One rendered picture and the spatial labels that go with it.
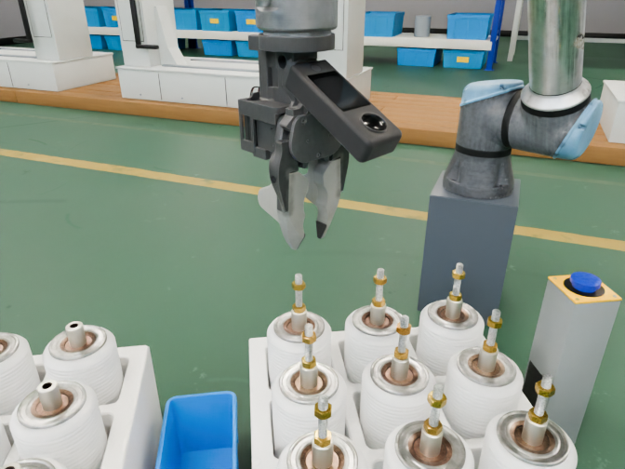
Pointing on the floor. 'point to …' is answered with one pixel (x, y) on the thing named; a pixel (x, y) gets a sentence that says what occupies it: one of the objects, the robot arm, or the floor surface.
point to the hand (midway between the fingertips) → (312, 234)
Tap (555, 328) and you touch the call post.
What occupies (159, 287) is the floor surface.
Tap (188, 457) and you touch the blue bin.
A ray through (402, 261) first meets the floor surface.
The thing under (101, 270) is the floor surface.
